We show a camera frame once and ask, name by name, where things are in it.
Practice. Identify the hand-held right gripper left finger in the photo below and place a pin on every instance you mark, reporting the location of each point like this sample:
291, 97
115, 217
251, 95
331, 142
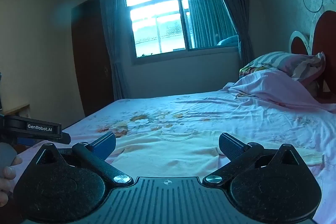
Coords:
105, 145

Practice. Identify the wooden nightstand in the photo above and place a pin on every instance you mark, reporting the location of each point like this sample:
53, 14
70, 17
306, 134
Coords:
14, 109

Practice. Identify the teal cloth bundle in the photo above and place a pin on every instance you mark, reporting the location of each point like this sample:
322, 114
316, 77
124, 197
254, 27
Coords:
227, 40

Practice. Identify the person's left hand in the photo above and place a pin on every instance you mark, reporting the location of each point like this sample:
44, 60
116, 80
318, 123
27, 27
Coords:
10, 171

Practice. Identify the dark wooden door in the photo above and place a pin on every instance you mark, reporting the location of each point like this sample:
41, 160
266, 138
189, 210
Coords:
89, 61

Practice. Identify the bed with floral sheet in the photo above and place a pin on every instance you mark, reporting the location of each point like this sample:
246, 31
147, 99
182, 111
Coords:
189, 108

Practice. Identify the window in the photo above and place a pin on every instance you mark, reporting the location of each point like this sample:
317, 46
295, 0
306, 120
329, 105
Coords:
170, 14

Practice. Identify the red and white headboard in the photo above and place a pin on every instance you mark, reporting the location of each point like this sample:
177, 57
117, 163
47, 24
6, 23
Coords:
328, 37

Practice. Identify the striped pillow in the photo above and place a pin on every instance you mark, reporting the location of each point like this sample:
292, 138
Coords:
283, 62

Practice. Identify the pink blanket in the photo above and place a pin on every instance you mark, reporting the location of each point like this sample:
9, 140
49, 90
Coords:
267, 87

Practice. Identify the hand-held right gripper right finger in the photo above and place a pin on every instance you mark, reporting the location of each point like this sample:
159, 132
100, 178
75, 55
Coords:
231, 147

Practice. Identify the cream knit sweater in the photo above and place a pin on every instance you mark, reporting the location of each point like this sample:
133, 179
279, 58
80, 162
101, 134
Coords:
168, 150

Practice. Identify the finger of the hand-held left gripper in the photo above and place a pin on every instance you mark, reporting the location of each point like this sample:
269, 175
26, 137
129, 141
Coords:
66, 139

